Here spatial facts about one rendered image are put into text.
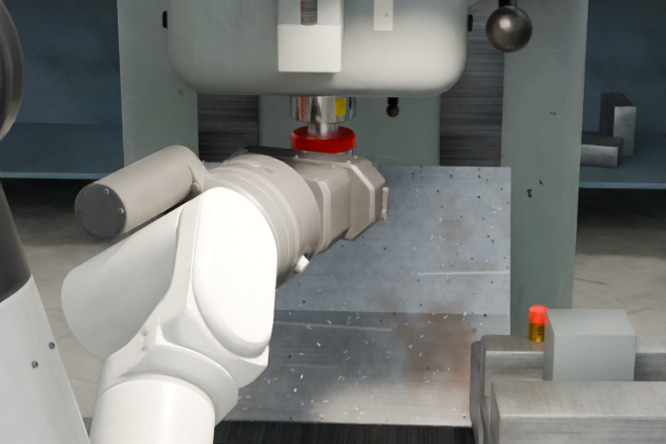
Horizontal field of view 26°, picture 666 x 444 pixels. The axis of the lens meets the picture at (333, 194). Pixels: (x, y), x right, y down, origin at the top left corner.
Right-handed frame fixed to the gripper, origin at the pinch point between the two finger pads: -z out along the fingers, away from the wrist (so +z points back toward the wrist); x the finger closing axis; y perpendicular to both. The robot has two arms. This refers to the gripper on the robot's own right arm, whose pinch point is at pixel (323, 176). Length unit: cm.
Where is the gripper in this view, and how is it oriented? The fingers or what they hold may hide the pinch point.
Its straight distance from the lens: 105.5
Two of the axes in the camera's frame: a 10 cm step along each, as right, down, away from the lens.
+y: 0.0, 9.6, 2.8
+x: -9.3, -1.1, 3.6
